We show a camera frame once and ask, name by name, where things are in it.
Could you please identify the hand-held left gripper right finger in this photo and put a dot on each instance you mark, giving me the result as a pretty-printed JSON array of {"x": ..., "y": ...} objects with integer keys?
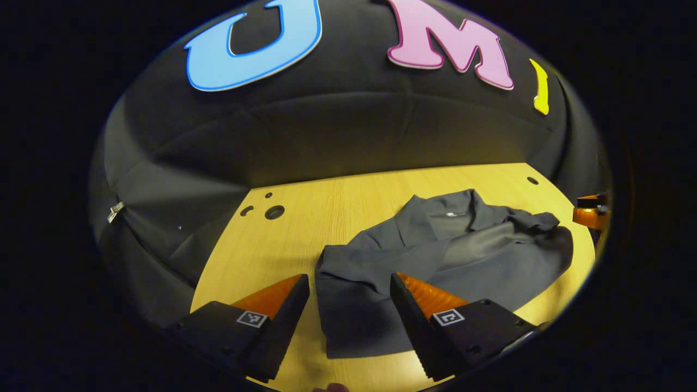
[{"x": 414, "y": 332}]

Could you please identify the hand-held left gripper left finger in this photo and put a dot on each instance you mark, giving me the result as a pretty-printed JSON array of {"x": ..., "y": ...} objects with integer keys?
[{"x": 283, "y": 326}]

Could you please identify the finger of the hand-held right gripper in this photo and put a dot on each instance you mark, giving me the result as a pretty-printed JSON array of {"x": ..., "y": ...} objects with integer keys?
[
  {"x": 591, "y": 218},
  {"x": 592, "y": 202}
]

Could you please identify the grey collared shirt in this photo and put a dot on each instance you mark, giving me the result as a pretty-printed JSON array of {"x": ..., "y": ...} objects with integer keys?
[{"x": 359, "y": 305}]

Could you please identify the black backdrop cloth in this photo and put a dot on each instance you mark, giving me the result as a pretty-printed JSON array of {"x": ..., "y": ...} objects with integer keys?
[{"x": 326, "y": 130}]

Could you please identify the silver binder clip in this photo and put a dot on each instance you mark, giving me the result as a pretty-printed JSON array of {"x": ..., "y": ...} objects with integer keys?
[{"x": 115, "y": 211}]

